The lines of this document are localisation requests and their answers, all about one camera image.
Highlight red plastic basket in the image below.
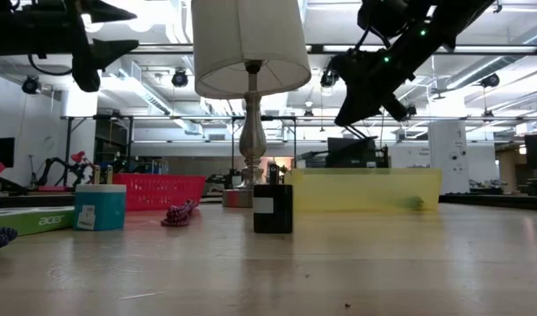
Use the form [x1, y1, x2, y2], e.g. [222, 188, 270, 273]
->
[112, 172, 207, 212]

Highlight black wall charger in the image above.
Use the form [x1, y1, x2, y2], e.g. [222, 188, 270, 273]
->
[252, 162, 294, 234]

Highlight maroon braided cable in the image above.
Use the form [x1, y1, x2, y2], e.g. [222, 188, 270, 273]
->
[160, 199, 200, 228]

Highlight black metal rack frame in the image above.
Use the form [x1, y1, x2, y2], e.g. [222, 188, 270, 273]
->
[60, 113, 136, 177]

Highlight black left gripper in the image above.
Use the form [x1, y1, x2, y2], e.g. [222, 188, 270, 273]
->
[64, 0, 140, 93]

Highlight black background screen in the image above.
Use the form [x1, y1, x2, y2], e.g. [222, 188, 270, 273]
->
[326, 136, 379, 169]

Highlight yellow translucent bin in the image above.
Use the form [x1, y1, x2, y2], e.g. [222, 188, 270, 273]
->
[285, 168, 444, 215]

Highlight silver table lamp white shade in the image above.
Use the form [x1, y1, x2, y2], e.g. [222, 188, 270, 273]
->
[190, 0, 312, 209]

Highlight dark background monitor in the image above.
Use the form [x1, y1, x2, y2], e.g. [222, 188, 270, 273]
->
[523, 130, 537, 172]

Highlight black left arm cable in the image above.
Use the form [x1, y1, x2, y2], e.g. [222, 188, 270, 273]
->
[27, 52, 73, 77]

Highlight black wall monitor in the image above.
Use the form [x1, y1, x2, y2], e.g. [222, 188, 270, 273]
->
[0, 137, 16, 169]

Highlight green white acer box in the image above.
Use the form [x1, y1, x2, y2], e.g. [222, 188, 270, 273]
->
[0, 205, 75, 237]

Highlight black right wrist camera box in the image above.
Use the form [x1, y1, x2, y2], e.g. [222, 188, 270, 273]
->
[357, 0, 411, 39]

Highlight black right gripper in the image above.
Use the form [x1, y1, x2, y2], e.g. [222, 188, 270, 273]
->
[333, 47, 412, 128]

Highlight black ceiling spotlight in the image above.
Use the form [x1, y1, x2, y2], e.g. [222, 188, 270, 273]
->
[319, 68, 340, 89]
[479, 73, 501, 90]
[170, 68, 190, 89]
[21, 74, 42, 96]

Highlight teal round container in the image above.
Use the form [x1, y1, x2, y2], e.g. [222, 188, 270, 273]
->
[73, 165, 128, 232]

